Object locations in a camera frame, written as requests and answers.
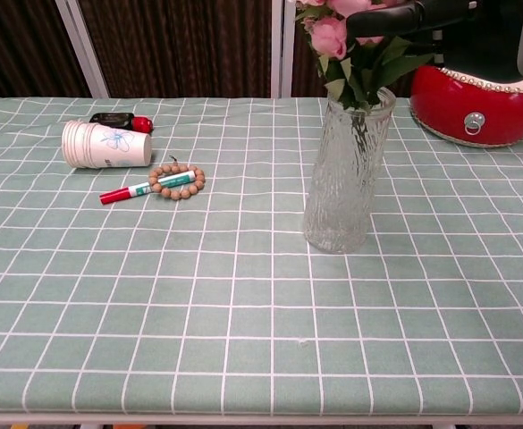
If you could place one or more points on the red drum with white skin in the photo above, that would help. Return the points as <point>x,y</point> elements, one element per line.
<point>444,105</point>

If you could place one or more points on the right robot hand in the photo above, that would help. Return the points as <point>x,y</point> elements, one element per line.
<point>480,36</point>

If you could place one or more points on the stack of white paper cups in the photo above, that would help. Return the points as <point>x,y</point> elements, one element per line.
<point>109,145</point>

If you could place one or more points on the pink artificial flower bouquet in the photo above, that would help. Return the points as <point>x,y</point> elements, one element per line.
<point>355,67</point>

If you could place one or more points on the green checkered tablecloth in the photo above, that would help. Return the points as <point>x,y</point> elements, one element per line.
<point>198,290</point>

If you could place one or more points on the small black case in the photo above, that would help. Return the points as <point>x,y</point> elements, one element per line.
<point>111,120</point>

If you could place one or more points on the red and green marker pen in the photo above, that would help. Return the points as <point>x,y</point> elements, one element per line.
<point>118,195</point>

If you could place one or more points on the white partition frame bar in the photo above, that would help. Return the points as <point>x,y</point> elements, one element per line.
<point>82,49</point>
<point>282,49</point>

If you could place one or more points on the clear textured glass vase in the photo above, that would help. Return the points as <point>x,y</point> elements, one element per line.
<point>343,192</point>

